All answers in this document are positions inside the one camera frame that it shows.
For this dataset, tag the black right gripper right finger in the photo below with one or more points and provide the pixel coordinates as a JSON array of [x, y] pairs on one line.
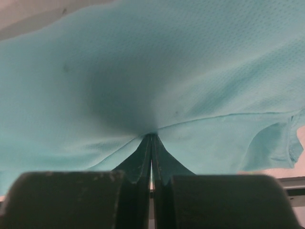
[[184, 200]]

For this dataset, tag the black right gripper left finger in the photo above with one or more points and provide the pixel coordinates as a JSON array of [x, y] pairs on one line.
[[116, 199]]

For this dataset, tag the teal t shirt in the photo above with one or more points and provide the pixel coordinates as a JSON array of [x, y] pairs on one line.
[[222, 83]]

